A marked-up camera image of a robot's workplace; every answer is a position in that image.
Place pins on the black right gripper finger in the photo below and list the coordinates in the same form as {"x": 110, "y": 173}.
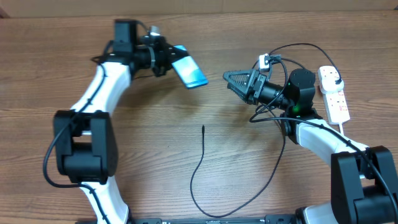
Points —
{"x": 240, "y": 77}
{"x": 242, "y": 94}

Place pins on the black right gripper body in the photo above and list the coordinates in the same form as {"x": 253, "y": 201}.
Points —
{"x": 254, "y": 93}

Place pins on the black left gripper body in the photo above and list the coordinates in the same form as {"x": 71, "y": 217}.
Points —
{"x": 156, "y": 58}

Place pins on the Samsung Galaxy smartphone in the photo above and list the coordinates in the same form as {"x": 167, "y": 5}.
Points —
{"x": 190, "y": 73}

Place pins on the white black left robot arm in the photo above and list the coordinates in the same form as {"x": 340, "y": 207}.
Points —
{"x": 83, "y": 153}

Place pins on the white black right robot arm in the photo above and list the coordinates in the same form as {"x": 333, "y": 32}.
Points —
{"x": 363, "y": 178}

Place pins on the white charger plug adapter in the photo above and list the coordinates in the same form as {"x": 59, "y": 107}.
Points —
{"x": 329, "y": 85}

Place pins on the white power strip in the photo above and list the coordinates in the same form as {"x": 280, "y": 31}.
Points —
{"x": 335, "y": 103}

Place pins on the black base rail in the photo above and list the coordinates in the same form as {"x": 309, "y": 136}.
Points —
{"x": 268, "y": 219}

